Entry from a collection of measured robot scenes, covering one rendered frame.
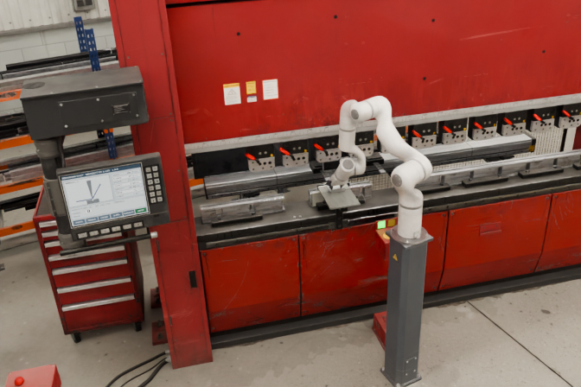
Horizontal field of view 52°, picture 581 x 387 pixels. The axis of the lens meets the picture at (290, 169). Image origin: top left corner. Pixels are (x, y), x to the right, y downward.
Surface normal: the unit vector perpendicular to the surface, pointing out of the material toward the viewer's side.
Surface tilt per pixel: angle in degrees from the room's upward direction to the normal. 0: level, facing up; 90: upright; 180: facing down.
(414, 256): 90
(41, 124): 90
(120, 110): 90
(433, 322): 0
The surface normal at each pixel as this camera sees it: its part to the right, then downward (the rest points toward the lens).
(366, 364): -0.04, -0.89
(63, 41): 0.46, 0.39
